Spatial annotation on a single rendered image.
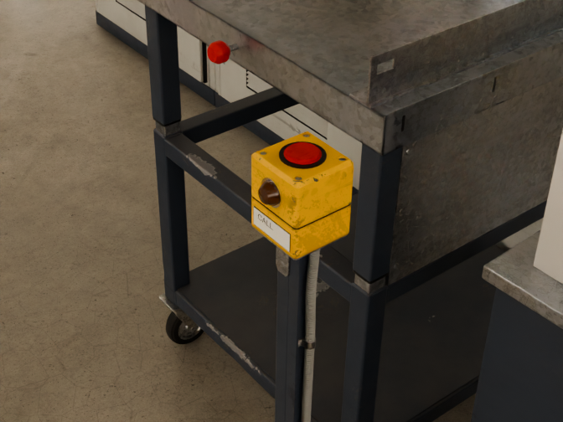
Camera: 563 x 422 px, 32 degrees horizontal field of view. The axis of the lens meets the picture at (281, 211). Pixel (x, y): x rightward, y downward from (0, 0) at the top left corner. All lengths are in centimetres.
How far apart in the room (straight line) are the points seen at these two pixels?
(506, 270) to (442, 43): 32
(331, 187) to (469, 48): 39
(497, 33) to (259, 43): 32
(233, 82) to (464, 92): 152
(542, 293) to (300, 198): 30
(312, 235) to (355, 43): 42
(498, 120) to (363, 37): 23
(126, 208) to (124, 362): 55
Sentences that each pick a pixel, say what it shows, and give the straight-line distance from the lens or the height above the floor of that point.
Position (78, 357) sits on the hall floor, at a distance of 211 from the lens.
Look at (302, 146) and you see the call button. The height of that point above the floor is 91.
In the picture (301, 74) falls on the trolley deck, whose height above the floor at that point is 83.
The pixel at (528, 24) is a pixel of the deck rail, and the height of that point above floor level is 87.
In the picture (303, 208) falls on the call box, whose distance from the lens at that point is 101.
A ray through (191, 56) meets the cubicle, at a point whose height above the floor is 13.
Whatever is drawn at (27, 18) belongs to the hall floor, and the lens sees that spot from 353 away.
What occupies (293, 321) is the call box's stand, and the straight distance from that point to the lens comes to 115.
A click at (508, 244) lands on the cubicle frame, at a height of 17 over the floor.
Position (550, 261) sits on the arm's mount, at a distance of 114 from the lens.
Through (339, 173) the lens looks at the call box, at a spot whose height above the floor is 89.
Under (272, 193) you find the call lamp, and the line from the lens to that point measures 101.
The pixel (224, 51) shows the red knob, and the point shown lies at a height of 82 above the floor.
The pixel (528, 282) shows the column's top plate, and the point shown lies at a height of 75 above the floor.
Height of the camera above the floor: 146
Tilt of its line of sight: 36 degrees down
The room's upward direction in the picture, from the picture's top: 1 degrees clockwise
